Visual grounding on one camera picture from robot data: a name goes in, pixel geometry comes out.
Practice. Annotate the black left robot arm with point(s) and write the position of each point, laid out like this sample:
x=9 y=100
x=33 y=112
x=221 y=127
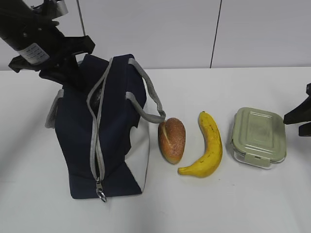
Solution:
x=17 y=11

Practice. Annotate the green lidded glass container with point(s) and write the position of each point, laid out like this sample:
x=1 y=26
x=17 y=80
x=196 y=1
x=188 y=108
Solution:
x=258 y=138

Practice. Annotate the brown bread roll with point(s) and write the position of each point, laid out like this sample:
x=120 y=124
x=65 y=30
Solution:
x=172 y=139

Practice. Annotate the yellow banana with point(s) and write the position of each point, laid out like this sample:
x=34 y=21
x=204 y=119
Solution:
x=212 y=157

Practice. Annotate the navy blue lunch bag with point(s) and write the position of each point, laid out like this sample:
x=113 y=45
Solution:
x=103 y=130

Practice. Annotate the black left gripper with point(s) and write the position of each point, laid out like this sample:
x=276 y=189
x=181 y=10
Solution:
x=42 y=47

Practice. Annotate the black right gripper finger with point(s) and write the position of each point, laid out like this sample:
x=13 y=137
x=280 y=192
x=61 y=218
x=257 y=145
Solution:
x=301 y=113
x=305 y=130

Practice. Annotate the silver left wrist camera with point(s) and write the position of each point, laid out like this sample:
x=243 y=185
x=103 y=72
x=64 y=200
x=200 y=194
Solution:
x=54 y=8

